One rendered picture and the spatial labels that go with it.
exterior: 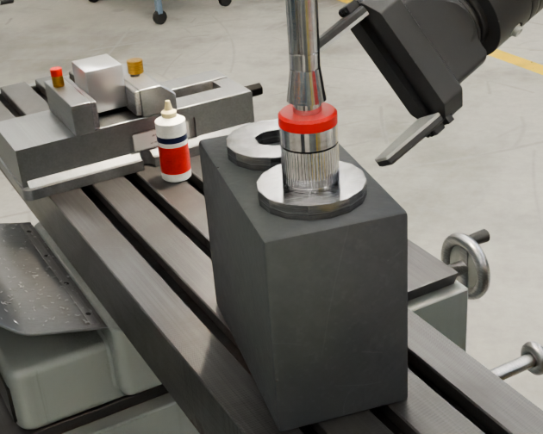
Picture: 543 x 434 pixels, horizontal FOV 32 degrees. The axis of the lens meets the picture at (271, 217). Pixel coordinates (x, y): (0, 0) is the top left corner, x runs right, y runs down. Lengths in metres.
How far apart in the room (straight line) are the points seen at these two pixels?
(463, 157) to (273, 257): 2.88
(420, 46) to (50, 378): 0.61
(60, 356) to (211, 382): 0.31
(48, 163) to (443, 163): 2.41
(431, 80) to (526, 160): 2.80
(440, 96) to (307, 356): 0.24
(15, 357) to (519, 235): 2.14
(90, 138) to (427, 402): 0.64
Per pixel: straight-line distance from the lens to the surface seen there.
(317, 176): 0.75
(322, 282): 0.75
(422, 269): 1.43
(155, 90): 1.30
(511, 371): 1.59
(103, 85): 1.30
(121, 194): 1.25
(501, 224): 3.12
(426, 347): 0.92
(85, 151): 1.29
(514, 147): 3.67
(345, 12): 0.78
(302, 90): 0.73
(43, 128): 1.32
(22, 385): 1.15
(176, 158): 1.25
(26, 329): 1.10
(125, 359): 1.15
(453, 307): 1.43
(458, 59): 0.80
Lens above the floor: 1.48
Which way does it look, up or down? 28 degrees down
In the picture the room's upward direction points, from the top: 4 degrees counter-clockwise
